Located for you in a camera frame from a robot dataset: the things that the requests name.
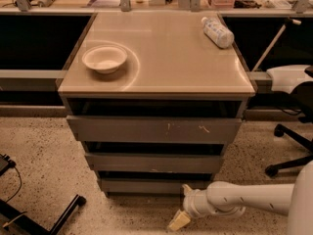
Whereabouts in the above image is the grey middle drawer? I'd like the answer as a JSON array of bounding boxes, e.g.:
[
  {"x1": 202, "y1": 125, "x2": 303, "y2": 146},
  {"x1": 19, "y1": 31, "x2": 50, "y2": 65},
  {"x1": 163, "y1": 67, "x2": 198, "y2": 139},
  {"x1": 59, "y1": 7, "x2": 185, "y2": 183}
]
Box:
[{"x1": 85, "y1": 153, "x2": 223, "y2": 173}]

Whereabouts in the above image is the white paper bowl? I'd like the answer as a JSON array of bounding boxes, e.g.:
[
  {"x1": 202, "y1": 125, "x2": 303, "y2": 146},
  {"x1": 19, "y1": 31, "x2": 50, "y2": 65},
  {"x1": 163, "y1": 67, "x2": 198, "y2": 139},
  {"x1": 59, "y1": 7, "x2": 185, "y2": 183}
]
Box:
[{"x1": 82, "y1": 46, "x2": 128, "y2": 74}]

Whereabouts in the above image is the black cable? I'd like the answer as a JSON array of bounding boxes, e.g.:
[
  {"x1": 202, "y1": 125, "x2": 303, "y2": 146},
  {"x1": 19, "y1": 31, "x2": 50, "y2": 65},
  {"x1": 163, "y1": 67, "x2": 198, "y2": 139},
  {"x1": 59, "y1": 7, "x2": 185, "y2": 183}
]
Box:
[{"x1": 0, "y1": 154, "x2": 23, "y2": 204}]

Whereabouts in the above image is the grey top drawer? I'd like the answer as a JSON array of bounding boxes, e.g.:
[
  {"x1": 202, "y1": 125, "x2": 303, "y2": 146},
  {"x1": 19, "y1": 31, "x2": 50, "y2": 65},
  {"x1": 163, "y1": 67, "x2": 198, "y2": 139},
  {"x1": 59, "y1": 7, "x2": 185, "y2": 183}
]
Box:
[{"x1": 67, "y1": 116, "x2": 242, "y2": 144}]

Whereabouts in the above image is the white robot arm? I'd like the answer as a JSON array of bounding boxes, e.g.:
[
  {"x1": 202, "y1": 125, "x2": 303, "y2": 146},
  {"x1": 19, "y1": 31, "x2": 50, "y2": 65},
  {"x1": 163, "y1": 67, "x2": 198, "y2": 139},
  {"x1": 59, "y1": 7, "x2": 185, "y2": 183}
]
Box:
[{"x1": 168, "y1": 162, "x2": 313, "y2": 235}]

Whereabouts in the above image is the grey bottom drawer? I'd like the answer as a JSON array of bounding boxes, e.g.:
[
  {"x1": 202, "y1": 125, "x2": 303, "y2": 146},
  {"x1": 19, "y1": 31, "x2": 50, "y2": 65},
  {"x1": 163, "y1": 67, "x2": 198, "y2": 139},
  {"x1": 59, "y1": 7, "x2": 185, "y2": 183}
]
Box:
[{"x1": 98, "y1": 179, "x2": 209, "y2": 195}]

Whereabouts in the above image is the grey drawer cabinet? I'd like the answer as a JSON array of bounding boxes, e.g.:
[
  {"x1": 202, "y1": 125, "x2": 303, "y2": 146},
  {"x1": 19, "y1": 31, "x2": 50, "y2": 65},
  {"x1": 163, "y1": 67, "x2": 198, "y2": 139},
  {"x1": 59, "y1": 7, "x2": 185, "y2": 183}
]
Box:
[{"x1": 59, "y1": 11, "x2": 255, "y2": 182}]

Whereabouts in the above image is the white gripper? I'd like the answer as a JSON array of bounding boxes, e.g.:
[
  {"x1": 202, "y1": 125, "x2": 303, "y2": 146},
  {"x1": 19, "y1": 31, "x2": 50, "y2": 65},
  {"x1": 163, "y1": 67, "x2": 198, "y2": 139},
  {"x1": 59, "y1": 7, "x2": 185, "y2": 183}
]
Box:
[{"x1": 167, "y1": 184, "x2": 217, "y2": 231}]

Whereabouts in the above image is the grey drawer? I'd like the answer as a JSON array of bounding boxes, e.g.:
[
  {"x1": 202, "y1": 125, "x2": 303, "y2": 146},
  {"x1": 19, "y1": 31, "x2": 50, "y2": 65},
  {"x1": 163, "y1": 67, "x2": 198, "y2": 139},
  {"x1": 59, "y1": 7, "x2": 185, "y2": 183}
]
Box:
[
  {"x1": 85, "y1": 153, "x2": 223, "y2": 173},
  {"x1": 98, "y1": 179, "x2": 209, "y2": 195},
  {"x1": 67, "y1": 116, "x2": 242, "y2": 144}
]

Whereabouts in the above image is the black metal stand base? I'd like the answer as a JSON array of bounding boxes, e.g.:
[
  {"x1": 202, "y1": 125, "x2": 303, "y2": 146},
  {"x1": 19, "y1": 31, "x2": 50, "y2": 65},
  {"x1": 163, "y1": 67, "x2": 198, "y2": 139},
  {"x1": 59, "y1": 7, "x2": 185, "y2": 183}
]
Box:
[{"x1": 0, "y1": 194, "x2": 86, "y2": 235}]

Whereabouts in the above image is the clear plastic water bottle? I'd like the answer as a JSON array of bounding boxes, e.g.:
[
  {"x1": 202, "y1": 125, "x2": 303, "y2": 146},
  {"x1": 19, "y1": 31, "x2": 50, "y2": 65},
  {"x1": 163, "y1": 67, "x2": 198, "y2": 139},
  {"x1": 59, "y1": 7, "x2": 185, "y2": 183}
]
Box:
[{"x1": 201, "y1": 17, "x2": 235, "y2": 49}]

